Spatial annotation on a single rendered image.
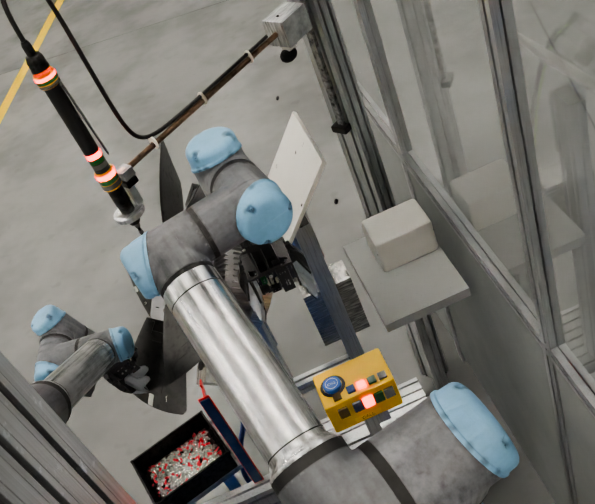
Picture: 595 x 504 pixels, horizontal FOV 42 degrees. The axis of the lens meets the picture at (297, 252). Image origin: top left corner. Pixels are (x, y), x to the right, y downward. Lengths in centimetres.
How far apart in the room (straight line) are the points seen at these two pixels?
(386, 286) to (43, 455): 159
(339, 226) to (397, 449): 295
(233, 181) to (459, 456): 44
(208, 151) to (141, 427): 242
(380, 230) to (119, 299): 210
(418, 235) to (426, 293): 16
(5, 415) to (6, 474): 5
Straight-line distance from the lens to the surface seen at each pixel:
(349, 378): 169
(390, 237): 212
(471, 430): 86
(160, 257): 97
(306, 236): 200
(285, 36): 196
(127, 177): 170
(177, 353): 175
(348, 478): 85
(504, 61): 127
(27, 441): 64
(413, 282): 213
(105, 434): 345
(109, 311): 397
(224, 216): 98
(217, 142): 106
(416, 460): 84
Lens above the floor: 236
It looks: 39 degrees down
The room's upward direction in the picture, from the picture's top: 24 degrees counter-clockwise
